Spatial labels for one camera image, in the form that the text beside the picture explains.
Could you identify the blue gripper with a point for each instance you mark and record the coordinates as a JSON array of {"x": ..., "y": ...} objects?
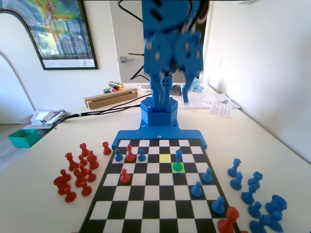
[{"x": 187, "y": 85}]

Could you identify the blue chess king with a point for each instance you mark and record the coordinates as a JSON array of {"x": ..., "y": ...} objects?
[{"x": 179, "y": 157}]

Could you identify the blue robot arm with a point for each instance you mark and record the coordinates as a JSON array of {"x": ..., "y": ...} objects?
[{"x": 159, "y": 114}]

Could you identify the blue chess pawn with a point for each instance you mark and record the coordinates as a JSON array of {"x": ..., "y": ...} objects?
[
  {"x": 254, "y": 210},
  {"x": 196, "y": 190},
  {"x": 207, "y": 176},
  {"x": 141, "y": 156},
  {"x": 218, "y": 206},
  {"x": 118, "y": 156}
]

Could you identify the red chess bishop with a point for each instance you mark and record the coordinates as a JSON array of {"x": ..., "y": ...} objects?
[
  {"x": 130, "y": 155},
  {"x": 79, "y": 179}
]

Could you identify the red chess rook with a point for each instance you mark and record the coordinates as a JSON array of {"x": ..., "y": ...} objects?
[
  {"x": 106, "y": 149},
  {"x": 84, "y": 150}
]

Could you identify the blue chess queen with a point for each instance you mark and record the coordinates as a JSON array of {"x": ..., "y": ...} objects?
[{"x": 234, "y": 168}]

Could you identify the red chess queen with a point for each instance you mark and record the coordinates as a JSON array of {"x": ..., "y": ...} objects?
[{"x": 71, "y": 162}]

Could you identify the red chess king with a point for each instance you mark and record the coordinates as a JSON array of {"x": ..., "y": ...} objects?
[{"x": 228, "y": 221}]

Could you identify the black flat device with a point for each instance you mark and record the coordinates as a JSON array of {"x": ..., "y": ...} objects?
[{"x": 175, "y": 90}]

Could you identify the black zip tie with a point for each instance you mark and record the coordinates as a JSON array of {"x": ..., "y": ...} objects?
[{"x": 134, "y": 54}]

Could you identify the blue white patterned pouch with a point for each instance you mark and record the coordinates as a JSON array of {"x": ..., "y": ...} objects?
[{"x": 196, "y": 86}]

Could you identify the white paper packet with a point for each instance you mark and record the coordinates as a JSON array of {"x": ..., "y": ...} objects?
[{"x": 145, "y": 87}]

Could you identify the white door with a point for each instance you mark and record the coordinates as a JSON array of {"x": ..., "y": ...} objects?
[{"x": 128, "y": 36}]

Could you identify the white plastic bag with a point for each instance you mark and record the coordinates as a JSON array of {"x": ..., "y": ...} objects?
[{"x": 209, "y": 98}]

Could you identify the shiny yellow green tube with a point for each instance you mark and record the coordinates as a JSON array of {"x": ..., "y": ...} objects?
[{"x": 116, "y": 84}]

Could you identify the colorful marker set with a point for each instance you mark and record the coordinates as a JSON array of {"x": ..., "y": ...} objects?
[{"x": 110, "y": 90}]

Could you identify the printed paper sheet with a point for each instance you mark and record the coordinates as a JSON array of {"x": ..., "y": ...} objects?
[{"x": 221, "y": 109}]

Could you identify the long cardboard box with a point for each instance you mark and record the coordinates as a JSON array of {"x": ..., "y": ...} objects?
[{"x": 110, "y": 99}]

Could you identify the framed map poster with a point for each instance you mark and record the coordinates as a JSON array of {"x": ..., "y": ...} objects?
[{"x": 65, "y": 36}]

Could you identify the black white chessboard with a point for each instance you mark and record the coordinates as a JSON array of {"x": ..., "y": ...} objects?
[{"x": 155, "y": 194}]

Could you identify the pile of silver packets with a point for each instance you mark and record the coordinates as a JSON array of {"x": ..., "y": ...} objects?
[{"x": 46, "y": 116}]

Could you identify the white arched panel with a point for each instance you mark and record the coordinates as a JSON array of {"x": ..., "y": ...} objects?
[{"x": 14, "y": 72}]

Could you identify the green plastic bin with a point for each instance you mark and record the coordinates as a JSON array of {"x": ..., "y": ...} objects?
[{"x": 24, "y": 139}]

